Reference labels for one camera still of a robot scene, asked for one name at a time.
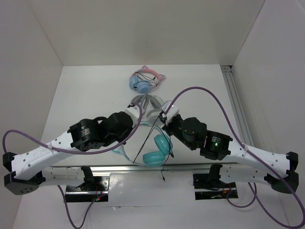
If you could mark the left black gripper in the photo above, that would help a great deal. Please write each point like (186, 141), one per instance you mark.
(128, 132)

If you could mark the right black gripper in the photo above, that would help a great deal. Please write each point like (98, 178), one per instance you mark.
(167, 127)

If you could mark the teal cat-ear headphones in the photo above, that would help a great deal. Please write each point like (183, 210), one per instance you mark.
(164, 145)

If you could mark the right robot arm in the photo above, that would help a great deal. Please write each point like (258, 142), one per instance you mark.
(273, 169)

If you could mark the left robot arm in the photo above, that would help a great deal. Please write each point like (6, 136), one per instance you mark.
(34, 169)

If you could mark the white grey headphones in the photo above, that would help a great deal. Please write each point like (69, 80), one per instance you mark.
(151, 107)

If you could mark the blue pink cat-ear headphones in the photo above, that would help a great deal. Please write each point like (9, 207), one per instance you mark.
(145, 80)

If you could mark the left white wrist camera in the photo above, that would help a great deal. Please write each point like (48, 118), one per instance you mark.
(134, 110)

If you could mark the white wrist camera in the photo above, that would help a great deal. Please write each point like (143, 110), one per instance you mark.
(168, 112)
(134, 110)

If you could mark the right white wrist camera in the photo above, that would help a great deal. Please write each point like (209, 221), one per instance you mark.
(168, 112)

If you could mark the aluminium front rail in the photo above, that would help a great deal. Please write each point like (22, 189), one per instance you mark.
(167, 167)

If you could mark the aluminium side rail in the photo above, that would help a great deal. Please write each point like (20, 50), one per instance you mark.
(235, 100)

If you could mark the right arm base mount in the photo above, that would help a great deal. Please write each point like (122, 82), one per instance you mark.
(205, 189)

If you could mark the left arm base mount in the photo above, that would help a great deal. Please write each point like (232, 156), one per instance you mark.
(99, 191)

